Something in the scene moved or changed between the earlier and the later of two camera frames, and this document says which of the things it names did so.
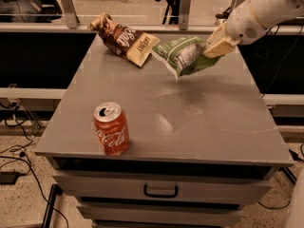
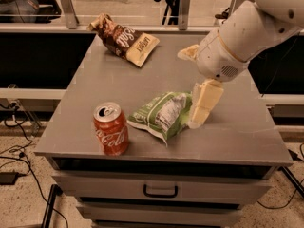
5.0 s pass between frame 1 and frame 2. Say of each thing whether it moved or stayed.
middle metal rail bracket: stayed
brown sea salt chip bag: stayed
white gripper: moved
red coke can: stayed
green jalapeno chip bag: moved
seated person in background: stayed
